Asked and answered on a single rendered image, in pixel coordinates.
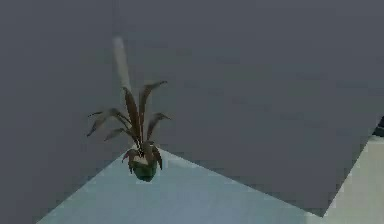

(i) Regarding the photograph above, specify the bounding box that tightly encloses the brown house plant green pot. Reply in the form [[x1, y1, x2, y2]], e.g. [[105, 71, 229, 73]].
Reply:
[[86, 80, 172, 183]]

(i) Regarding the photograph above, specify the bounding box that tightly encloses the dark furniture corner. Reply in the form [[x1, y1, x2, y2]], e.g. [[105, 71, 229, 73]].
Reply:
[[372, 115, 384, 138]]

